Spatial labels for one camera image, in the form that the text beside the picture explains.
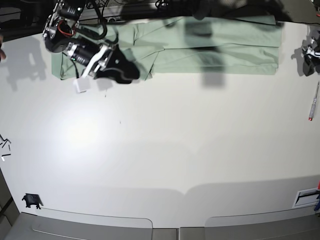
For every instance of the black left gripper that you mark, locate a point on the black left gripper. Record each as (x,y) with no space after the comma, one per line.
(311,57)

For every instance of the black clip bracket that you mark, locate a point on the black clip bracket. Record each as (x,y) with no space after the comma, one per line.
(32,200)

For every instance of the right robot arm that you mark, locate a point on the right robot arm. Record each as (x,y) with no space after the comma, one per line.
(64,34)

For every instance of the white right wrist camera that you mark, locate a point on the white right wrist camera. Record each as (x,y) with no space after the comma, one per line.
(81,85)

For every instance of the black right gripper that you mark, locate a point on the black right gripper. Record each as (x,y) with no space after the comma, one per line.
(111,63)

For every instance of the clear red-capped screwdriver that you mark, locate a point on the clear red-capped screwdriver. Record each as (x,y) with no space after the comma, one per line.
(314,103)

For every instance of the black hex keys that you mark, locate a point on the black hex keys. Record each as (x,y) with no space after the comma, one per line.
(5,148)

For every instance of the green T-shirt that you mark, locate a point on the green T-shirt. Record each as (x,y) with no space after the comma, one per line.
(248,45)

